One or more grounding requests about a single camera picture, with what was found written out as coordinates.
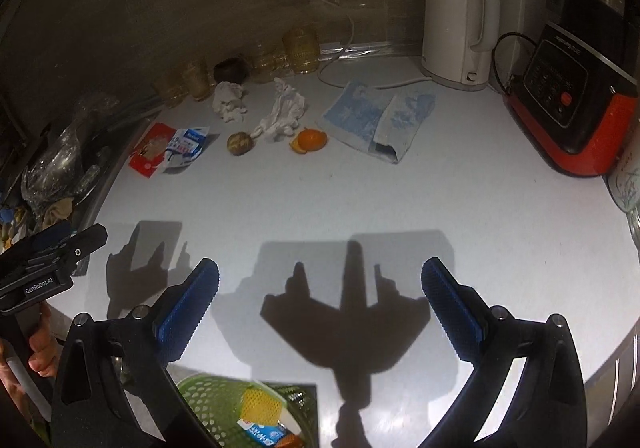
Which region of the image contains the small dark clay pot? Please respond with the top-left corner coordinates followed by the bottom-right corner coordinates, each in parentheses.
top-left (214, 56), bottom-right (248, 83)

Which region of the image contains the blue white milk pouch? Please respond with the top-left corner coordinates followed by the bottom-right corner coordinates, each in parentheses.
top-left (161, 127), bottom-right (210, 173)

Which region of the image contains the blue white patterned cloth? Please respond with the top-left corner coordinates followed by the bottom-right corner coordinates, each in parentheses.
top-left (321, 80), bottom-right (436, 163)

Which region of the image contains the green perforated basket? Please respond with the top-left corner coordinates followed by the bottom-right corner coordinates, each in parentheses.
top-left (175, 373), bottom-right (321, 448)

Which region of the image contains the small brown fruit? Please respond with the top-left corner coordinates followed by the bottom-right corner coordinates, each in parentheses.
top-left (227, 131), bottom-right (252, 157)

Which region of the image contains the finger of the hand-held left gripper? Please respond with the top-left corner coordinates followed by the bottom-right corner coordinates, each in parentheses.
top-left (27, 220), bottom-right (76, 253)
top-left (47, 224), bottom-right (108, 273)

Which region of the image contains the white power cable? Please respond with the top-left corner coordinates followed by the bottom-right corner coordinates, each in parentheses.
top-left (285, 0), bottom-right (431, 89)

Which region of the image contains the orange peel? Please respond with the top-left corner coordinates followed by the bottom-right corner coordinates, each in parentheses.
top-left (290, 127), bottom-right (329, 153)

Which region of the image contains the white tissue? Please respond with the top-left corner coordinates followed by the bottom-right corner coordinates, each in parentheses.
top-left (251, 78), bottom-right (307, 143)
top-left (212, 82), bottom-right (247, 123)

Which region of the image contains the clear plastic wrap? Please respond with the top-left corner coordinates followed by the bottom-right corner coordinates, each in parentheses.
top-left (20, 92), bottom-right (121, 219)

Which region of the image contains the blue white milk carton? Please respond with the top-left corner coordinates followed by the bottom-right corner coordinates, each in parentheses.
top-left (237, 418), bottom-right (291, 448)

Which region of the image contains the white printed mug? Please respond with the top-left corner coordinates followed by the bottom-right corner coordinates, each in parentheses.
top-left (606, 148), bottom-right (640, 213)

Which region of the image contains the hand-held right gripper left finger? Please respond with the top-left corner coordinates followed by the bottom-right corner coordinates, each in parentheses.
top-left (50, 258), bottom-right (221, 448)

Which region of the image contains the person's left hand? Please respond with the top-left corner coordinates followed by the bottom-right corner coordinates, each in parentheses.
top-left (0, 300), bottom-right (65, 424)

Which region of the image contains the yellow foam fruit net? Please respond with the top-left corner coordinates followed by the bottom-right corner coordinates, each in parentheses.
top-left (240, 387), bottom-right (283, 424)

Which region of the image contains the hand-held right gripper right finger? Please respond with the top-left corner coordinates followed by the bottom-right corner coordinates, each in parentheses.
top-left (421, 257), bottom-right (588, 448)

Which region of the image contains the red snack packet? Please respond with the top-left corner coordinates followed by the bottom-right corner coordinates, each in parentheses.
top-left (129, 123), bottom-right (177, 177)

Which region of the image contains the white electric kettle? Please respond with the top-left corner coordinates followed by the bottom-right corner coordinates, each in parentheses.
top-left (420, 0), bottom-right (502, 92)

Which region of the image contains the brown rag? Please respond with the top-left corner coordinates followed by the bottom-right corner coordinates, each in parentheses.
top-left (42, 198), bottom-right (76, 229)

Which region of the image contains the black power cable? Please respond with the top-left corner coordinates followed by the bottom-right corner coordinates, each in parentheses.
top-left (491, 32), bottom-right (538, 93)

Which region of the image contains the amber ribbed glass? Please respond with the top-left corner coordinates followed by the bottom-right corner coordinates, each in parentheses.
top-left (181, 58), bottom-right (211, 101)
top-left (282, 28), bottom-right (321, 74)
top-left (152, 72), bottom-right (183, 107)

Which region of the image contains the black red blender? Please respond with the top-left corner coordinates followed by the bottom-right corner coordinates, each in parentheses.
top-left (502, 0), bottom-right (640, 177)

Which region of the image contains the clear glass teapot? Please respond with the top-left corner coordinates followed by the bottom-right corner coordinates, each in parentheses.
top-left (250, 45), bottom-right (291, 78)

